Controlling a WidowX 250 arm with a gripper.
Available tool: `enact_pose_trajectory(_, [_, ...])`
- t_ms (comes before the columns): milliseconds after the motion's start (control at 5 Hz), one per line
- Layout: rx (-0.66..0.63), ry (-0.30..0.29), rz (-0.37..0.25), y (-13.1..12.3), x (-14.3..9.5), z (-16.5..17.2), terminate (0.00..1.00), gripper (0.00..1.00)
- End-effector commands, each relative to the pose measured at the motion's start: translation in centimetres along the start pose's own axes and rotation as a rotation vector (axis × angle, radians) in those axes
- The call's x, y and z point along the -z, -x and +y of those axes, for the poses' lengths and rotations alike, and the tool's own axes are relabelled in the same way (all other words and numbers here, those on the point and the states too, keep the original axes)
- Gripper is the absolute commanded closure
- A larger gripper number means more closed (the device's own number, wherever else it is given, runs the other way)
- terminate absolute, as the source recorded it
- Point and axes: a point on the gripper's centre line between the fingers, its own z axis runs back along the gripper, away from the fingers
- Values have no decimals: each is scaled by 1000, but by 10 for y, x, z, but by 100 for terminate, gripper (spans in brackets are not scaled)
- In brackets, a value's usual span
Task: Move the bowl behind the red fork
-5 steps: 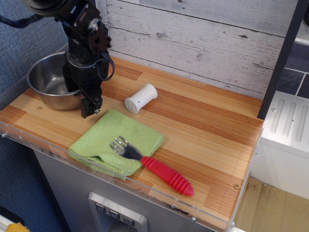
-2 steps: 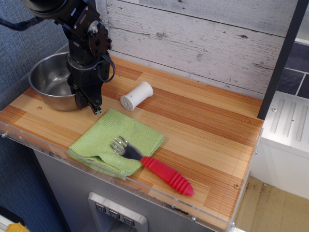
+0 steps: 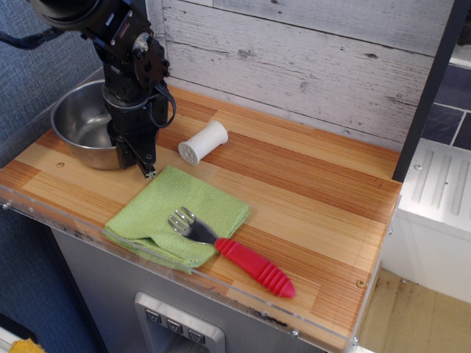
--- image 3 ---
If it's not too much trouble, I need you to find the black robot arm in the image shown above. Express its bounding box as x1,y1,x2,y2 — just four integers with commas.
30,1,177,179

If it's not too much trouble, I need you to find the white plastic spool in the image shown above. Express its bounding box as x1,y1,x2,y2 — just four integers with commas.
178,121,228,166

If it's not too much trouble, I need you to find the yellow black object on floor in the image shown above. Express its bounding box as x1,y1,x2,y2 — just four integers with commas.
1,328,46,353

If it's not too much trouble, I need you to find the dark right frame post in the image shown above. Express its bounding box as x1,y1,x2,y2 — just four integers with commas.
392,0,470,182

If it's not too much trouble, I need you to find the red handled metal fork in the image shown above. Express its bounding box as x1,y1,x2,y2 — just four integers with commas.
168,207,296,299

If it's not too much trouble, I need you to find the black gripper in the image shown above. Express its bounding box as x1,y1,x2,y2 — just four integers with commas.
102,86,169,179

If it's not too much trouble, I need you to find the stainless steel bowl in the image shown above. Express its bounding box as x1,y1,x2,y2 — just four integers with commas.
51,79,119,171

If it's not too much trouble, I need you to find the silver button control panel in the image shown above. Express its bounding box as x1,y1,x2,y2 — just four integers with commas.
135,292,226,352

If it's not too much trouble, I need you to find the green folded cloth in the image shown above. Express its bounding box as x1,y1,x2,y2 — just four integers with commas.
104,166,249,273

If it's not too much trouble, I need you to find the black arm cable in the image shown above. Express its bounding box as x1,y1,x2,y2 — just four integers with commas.
146,82,178,129

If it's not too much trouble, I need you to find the clear acrylic edge guard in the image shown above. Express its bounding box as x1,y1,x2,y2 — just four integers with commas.
0,185,402,353

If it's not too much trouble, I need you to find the white grooved side cabinet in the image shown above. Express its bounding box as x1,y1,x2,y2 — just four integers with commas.
381,139,470,302

